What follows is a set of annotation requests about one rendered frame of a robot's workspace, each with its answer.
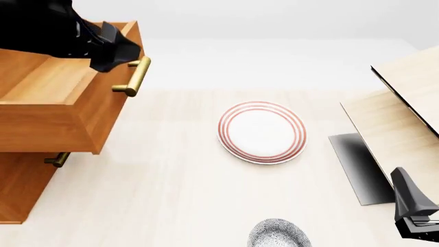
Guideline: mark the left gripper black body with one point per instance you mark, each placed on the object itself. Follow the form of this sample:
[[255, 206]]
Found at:
[[90, 36]]

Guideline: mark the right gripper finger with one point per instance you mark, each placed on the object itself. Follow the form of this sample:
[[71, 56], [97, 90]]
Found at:
[[409, 198]]

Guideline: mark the pale wood and black box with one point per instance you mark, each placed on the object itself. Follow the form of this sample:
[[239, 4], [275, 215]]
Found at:
[[387, 123]]

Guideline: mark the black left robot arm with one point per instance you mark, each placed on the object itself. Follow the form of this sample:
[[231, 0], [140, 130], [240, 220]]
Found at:
[[31, 23]]

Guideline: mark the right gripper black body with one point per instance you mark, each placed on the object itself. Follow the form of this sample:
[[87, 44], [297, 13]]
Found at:
[[416, 230]]

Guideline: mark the wooden cabinet drawer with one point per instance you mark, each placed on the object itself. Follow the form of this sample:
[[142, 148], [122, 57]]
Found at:
[[51, 121]]

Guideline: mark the grey patterned bowl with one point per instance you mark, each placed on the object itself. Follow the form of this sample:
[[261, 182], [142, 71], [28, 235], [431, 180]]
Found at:
[[279, 235]]

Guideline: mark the white plate with red rings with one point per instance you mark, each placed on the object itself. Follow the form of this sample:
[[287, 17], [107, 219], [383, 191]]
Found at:
[[262, 132]]

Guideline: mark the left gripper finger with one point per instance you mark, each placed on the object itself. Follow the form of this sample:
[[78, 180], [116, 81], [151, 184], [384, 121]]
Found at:
[[121, 42], [103, 60]]

